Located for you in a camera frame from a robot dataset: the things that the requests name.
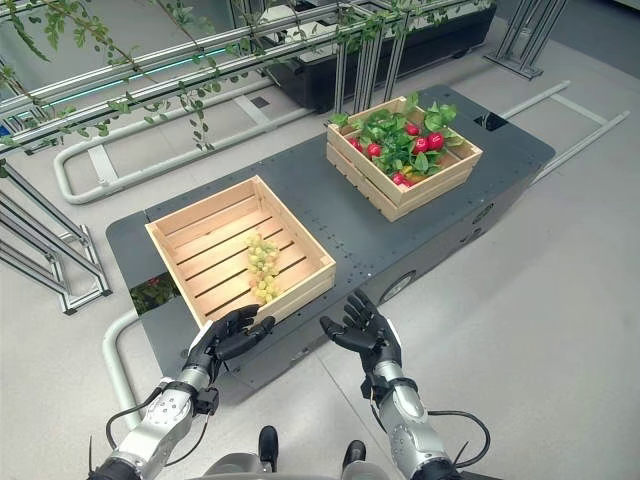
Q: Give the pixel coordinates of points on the dark grey mobile platform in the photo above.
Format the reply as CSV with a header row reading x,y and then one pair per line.
x,y
425,200

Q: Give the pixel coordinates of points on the white floor pipe rail loop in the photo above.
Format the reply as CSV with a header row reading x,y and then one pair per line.
x,y
80,155

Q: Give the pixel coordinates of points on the green hanging vine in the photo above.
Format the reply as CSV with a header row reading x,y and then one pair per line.
x,y
125,107

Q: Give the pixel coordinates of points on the white floor pipe rail pair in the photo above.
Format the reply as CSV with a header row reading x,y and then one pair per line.
x,y
575,140

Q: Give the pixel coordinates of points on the robot left dark foot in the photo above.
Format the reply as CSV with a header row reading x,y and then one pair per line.
x,y
268,442

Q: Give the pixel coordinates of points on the green leafy foliage bunch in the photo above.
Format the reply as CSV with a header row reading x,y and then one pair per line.
x,y
392,132

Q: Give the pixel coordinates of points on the aluminium profile corner post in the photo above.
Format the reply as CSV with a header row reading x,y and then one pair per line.
x,y
530,35

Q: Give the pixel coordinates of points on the wooden crate with grapes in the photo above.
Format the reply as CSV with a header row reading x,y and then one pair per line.
x,y
210,250

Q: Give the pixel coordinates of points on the aluminium rail frame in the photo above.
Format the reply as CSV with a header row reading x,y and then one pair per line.
x,y
165,67

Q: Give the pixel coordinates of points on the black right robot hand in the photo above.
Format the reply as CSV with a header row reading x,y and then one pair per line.
x,y
367,340

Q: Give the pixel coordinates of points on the green grape bunch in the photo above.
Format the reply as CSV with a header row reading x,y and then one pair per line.
x,y
262,265

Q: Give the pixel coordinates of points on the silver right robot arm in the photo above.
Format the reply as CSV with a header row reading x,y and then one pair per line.
x,y
407,420

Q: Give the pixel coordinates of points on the grey robot torso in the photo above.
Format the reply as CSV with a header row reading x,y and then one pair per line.
x,y
240,467

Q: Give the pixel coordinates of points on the wooden crate with leafy radishes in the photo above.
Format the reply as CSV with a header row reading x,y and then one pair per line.
x,y
385,192

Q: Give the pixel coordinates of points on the black planter trough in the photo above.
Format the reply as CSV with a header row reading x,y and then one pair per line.
x,y
440,35

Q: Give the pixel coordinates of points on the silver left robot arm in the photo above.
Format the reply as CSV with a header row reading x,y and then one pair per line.
x,y
160,415

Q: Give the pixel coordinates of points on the white curved floor pipe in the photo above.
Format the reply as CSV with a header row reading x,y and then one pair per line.
x,y
114,360

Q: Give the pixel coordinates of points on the robot dark foot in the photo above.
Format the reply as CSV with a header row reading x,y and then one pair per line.
x,y
354,452
268,442

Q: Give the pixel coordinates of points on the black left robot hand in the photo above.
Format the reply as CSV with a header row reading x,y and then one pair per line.
x,y
235,340

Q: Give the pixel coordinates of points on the aluminium profile floor stand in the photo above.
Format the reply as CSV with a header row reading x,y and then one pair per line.
x,y
60,250

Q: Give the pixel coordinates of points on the red round fruit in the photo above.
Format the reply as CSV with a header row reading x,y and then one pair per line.
x,y
412,130
436,141
399,179
355,144
421,146
374,149

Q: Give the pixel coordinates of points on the robot right dark foot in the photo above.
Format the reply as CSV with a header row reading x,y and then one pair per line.
x,y
354,452

